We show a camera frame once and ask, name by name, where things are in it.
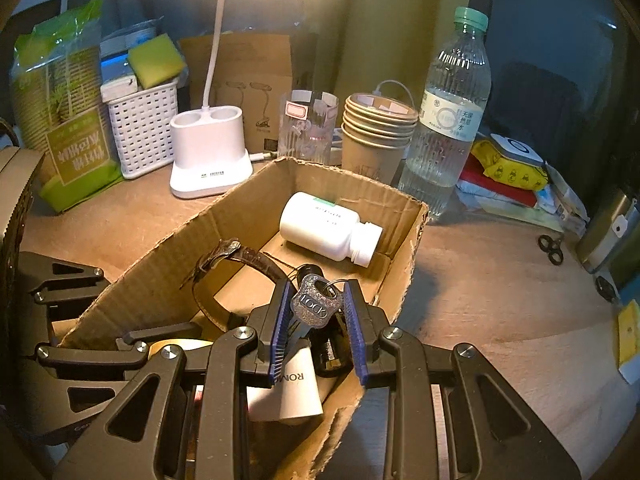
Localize blue and white pouch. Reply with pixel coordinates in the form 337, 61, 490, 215
100, 56, 135, 82

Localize white paper tag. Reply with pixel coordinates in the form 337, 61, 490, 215
247, 345, 323, 423

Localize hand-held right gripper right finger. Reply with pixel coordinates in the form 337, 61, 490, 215
342, 280, 582, 480

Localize yellow green sponge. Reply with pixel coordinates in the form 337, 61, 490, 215
127, 34, 183, 90

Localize black key fob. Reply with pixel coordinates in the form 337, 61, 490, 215
307, 320, 352, 379

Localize white woven plastic basket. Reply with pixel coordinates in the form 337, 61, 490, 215
101, 80, 179, 180

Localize steel tumbler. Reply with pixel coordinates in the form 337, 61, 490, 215
575, 190, 640, 273

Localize yellow tissue box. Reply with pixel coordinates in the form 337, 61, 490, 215
617, 300, 640, 376

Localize olive curtain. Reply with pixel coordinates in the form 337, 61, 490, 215
320, 0, 451, 108

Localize clear glass with stickers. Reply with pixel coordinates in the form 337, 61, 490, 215
277, 90, 340, 165

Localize silver key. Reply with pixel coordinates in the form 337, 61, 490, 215
285, 272, 346, 356

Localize cardboard lamp packaging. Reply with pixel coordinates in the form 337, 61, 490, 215
179, 34, 293, 158

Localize yellow wipes pack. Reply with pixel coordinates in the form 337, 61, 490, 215
471, 134, 548, 191

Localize bagged pack of paper cups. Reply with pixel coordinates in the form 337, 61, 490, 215
9, 0, 125, 213

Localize clear plastic water bottle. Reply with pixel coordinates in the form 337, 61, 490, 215
398, 6, 492, 221

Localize white desk lamp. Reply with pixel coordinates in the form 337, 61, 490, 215
169, 0, 254, 199

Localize white charger cable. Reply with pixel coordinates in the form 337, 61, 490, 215
372, 79, 417, 107

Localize brown leather wristwatch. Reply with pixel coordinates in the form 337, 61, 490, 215
192, 240, 296, 331

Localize stack of brown paper cups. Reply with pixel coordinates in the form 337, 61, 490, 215
341, 92, 419, 186

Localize cardboard box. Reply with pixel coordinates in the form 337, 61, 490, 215
60, 156, 430, 480

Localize small white carton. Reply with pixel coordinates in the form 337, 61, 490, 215
100, 77, 139, 104

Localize black scissors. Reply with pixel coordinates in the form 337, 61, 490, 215
537, 232, 566, 266

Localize small black object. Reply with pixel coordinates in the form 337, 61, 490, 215
595, 275, 620, 302

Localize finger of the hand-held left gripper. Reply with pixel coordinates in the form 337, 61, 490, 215
30, 322, 203, 448
19, 251, 113, 323

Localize white pill bottle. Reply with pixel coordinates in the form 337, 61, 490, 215
279, 191, 384, 267

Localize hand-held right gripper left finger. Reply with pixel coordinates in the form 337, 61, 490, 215
52, 277, 297, 480

